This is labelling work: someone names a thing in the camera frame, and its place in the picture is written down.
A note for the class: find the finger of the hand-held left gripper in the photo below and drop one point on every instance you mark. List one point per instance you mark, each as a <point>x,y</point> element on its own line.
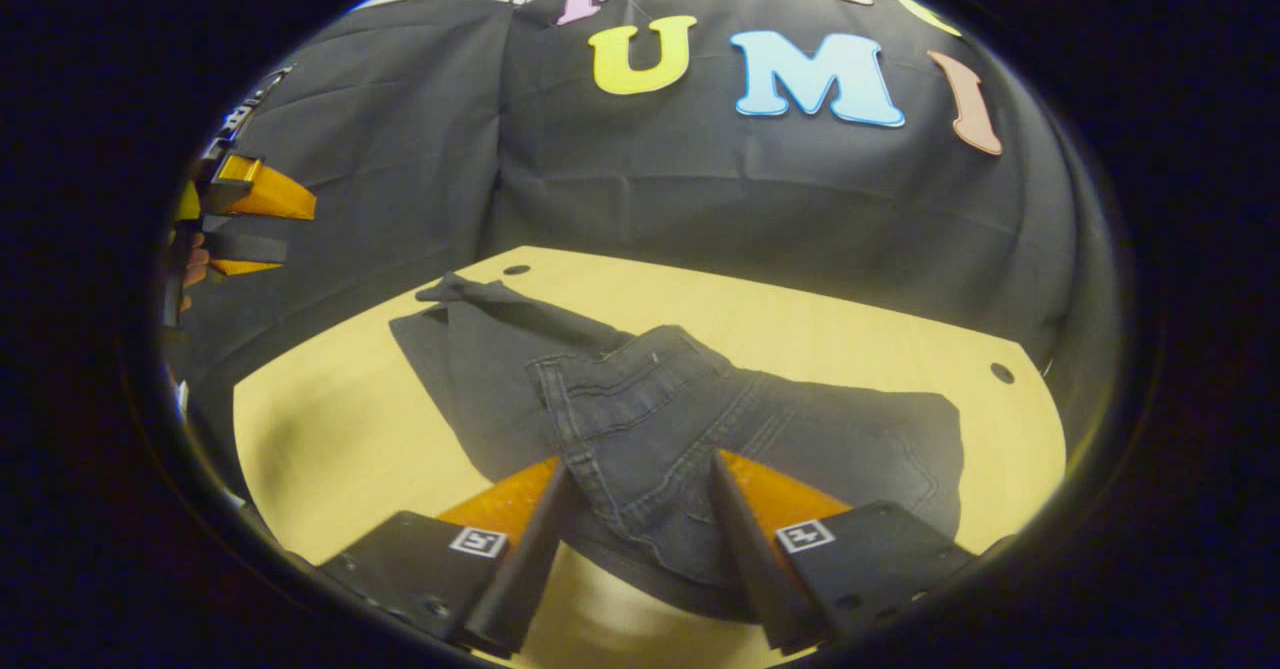
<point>270,194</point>
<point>245,247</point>

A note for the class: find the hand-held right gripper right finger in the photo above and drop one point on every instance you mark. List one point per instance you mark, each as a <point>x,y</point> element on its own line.
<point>750,559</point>

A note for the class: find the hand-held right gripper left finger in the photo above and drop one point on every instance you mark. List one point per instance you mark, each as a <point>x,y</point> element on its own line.
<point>525,569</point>

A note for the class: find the dark grey jeans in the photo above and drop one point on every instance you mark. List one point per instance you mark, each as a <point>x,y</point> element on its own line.
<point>650,419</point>

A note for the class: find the black backdrop cloth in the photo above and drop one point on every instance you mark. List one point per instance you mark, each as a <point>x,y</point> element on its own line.
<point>700,189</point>

